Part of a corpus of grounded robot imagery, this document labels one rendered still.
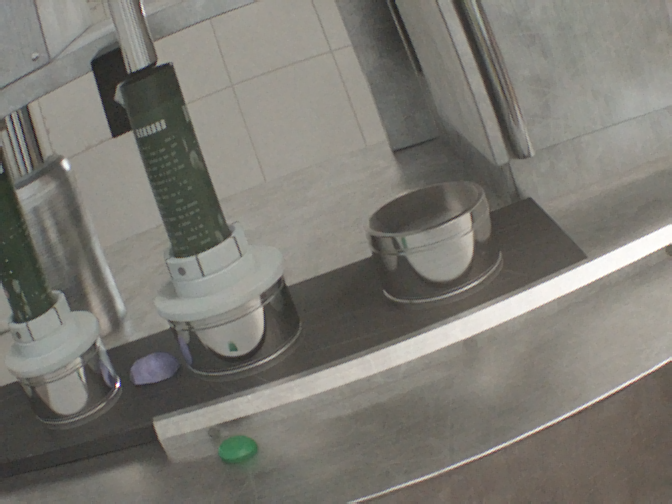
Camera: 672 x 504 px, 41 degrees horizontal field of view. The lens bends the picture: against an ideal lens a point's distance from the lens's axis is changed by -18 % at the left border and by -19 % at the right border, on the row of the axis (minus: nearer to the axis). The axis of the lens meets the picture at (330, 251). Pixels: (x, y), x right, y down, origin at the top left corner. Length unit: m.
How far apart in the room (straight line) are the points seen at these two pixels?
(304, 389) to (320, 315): 0.08
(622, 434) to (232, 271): 0.22
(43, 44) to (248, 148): 1.47
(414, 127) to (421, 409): 0.40
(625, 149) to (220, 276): 0.29
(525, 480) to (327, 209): 0.37
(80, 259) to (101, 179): 1.39
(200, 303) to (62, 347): 0.09
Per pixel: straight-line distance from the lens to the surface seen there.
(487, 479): 0.43
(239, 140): 2.04
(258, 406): 0.50
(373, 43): 0.81
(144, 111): 0.50
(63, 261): 0.67
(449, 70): 0.62
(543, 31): 0.61
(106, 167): 2.06
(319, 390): 0.50
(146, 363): 0.56
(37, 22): 0.61
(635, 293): 0.51
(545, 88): 0.61
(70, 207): 0.67
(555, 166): 0.64
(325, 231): 0.71
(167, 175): 0.51
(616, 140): 0.66
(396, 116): 0.82
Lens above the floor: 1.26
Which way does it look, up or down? 20 degrees down
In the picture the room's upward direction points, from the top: 20 degrees counter-clockwise
